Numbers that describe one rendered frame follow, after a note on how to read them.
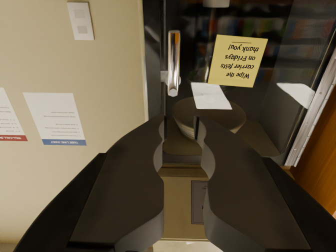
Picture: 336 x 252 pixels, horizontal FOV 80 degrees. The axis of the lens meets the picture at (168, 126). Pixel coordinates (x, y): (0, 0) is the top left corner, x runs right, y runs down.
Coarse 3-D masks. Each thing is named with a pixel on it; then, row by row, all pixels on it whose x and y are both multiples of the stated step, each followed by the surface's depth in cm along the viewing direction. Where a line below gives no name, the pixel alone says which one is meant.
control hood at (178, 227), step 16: (160, 176) 44; (176, 176) 44; (192, 176) 44; (176, 192) 43; (176, 208) 42; (176, 224) 42; (192, 224) 42; (160, 240) 41; (176, 240) 41; (192, 240) 41; (208, 240) 41
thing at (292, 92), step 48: (144, 0) 27; (192, 0) 27; (240, 0) 27; (288, 0) 27; (144, 48) 31; (192, 48) 31; (288, 48) 30; (192, 96) 35; (240, 96) 35; (288, 96) 35; (192, 144) 41; (288, 144) 40
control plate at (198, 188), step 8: (192, 184) 43; (200, 184) 43; (192, 192) 43; (200, 192) 43; (192, 200) 42; (200, 200) 42; (192, 208) 42; (200, 208) 42; (192, 216) 42; (200, 216) 42
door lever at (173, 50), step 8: (168, 32) 25; (176, 32) 25; (168, 40) 26; (176, 40) 25; (168, 48) 26; (176, 48) 26; (168, 56) 27; (176, 56) 26; (168, 64) 27; (176, 64) 27; (168, 72) 28; (176, 72) 28; (168, 80) 28; (176, 80) 28; (168, 88) 29; (176, 88) 29
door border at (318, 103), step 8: (328, 64) 32; (328, 72) 32; (320, 80) 33; (328, 80) 33; (320, 88) 34; (328, 88) 34; (320, 96) 35; (312, 104) 35; (320, 104) 35; (312, 112) 36; (304, 120) 37; (312, 120) 37; (304, 128) 38; (312, 128) 38; (296, 136) 39; (304, 136) 39; (296, 144) 40; (296, 152) 41; (288, 160) 42
